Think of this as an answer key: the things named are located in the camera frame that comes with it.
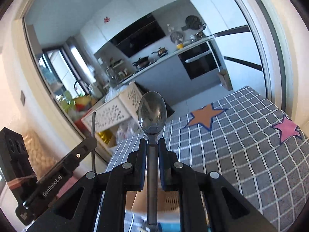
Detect dark metal chopstick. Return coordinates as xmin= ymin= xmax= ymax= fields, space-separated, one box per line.
xmin=91 ymin=111 xmax=97 ymax=173

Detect white utensil holder caddy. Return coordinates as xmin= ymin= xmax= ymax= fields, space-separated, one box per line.
xmin=125 ymin=188 xmax=182 ymax=232

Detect grey checked tablecloth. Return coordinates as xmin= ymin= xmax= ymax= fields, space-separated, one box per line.
xmin=160 ymin=86 xmax=308 ymax=231

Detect white perforated plastic basket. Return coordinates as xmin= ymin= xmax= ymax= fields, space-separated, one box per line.
xmin=81 ymin=82 xmax=142 ymax=133

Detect brown cardboard box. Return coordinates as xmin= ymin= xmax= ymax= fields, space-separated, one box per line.
xmin=217 ymin=69 xmax=233 ymax=91

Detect black built-in oven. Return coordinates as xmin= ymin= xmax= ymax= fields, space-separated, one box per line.
xmin=178 ymin=41 xmax=221 ymax=80

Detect black wok on stove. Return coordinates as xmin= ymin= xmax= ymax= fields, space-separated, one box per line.
xmin=132 ymin=56 xmax=150 ymax=69

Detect brass pot on stove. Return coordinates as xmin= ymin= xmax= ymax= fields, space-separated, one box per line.
xmin=152 ymin=47 xmax=168 ymax=58

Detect black range hood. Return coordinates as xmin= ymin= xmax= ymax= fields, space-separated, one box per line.
xmin=110 ymin=13 xmax=166 ymax=58

